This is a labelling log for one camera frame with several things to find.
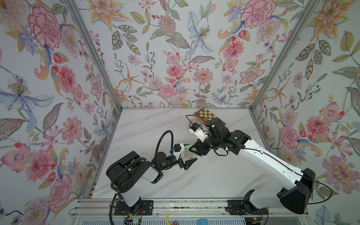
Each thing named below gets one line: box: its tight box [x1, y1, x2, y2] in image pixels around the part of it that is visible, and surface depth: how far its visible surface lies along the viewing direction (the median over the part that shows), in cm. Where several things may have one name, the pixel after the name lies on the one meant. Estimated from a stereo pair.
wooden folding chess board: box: [194, 107, 227, 126], surface depth 116 cm
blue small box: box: [196, 218, 209, 225], surface depth 72 cm
